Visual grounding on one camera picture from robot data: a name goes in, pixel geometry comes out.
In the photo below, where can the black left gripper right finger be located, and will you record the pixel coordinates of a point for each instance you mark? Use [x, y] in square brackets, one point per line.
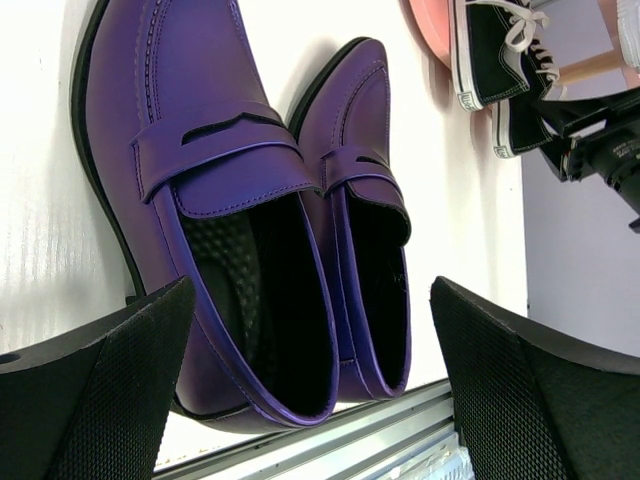
[531, 402]

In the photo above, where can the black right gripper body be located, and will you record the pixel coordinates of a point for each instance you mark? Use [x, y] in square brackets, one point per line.
[593, 136]

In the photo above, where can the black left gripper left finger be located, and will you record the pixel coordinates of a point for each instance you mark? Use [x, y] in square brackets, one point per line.
[92, 403]

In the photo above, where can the black canvas sneaker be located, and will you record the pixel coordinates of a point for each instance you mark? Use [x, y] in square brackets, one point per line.
[487, 41]
[517, 127]

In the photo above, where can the white sneaker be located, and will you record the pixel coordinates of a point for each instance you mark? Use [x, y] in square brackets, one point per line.
[628, 31]

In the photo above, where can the pink shoe shelf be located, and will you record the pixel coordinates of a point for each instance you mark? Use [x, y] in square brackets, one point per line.
[432, 21]

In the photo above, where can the purple loafer left shoe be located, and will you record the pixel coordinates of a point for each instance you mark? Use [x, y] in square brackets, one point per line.
[199, 177]

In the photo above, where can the purple loafer shoe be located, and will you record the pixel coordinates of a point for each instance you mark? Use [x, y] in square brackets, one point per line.
[199, 177]
[359, 219]

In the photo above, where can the purple loafer right shoe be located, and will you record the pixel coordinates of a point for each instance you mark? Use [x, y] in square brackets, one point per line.
[359, 219]

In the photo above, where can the aluminium rail frame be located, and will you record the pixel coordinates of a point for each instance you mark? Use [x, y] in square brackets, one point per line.
[411, 437]

